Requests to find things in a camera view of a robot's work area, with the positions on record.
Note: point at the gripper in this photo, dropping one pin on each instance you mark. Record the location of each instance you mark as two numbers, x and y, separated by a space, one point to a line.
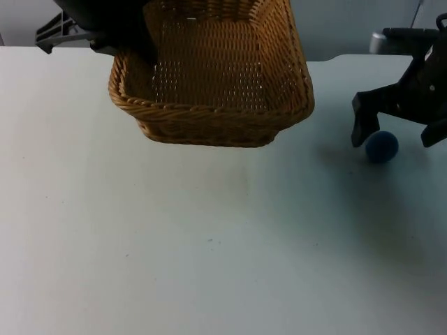
424 94
104 14

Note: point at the brown wicker basket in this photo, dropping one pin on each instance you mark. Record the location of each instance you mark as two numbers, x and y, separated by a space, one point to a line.
216 87

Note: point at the blue ball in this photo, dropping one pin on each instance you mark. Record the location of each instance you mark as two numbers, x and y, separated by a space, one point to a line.
382 147

